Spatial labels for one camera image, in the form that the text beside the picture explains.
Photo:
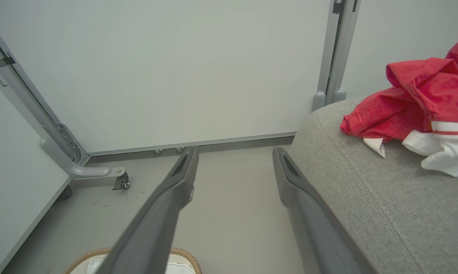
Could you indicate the grey slanted partition post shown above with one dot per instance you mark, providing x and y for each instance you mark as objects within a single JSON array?
[{"x": 27, "y": 102}]

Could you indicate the red garment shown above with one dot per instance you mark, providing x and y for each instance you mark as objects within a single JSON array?
[{"x": 434, "y": 91}]

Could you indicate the grey fabric sofa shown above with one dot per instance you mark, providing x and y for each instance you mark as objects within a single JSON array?
[{"x": 385, "y": 213}]

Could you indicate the grey upright partition post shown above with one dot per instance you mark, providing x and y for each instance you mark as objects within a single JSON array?
[
  {"x": 326, "y": 68},
  {"x": 345, "y": 49}
]

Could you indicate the white wicker-rimmed laundry basket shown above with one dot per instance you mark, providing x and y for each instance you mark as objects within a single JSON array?
[{"x": 193, "y": 262}]

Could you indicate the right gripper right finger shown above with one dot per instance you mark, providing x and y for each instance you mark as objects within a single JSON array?
[{"x": 316, "y": 224}]

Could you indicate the grey curved partition foot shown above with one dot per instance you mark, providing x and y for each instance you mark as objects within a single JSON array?
[{"x": 84, "y": 171}]

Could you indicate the grey partition bottom rail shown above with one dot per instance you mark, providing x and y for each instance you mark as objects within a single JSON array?
[{"x": 221, "y": 142}]

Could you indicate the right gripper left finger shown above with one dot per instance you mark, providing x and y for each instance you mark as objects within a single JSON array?
[{"x": 156, "y": 228}]

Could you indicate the black caster wheel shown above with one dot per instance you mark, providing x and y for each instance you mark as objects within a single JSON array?
[{"x": 122, "y": 183}]

